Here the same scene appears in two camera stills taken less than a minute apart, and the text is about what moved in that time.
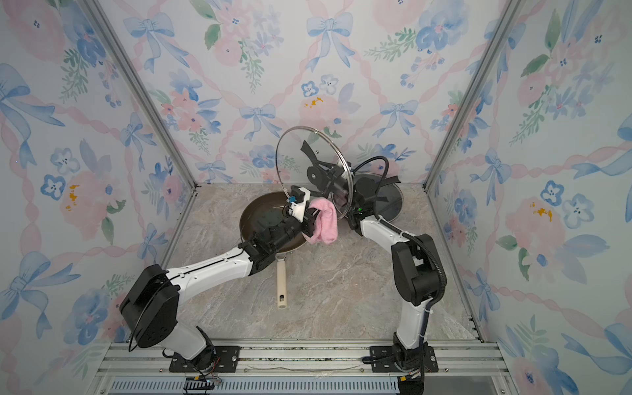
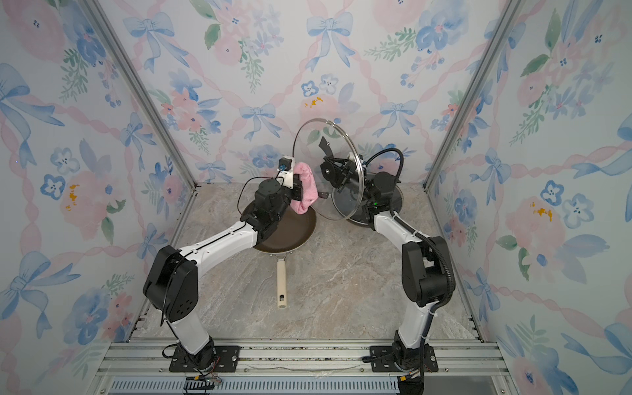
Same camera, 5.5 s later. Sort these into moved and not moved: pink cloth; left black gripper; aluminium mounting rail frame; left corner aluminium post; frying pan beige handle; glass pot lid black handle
Moved: glass pot lid black handle; pink cloth; left black gripper
Not moved: aluminium mounting rail frame; frying pan beige handle; left corner aluminium post
